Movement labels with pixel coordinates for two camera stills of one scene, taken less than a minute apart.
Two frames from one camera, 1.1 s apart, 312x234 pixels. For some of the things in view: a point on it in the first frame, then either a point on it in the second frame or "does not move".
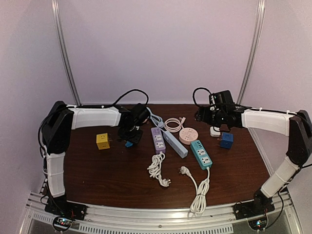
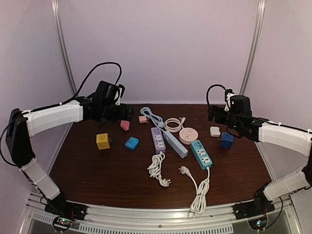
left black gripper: (135, 140) -> (129, 112)
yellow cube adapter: (102, 141) does not move
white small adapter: (214, 131) does not move
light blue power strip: (179, 148) does not move
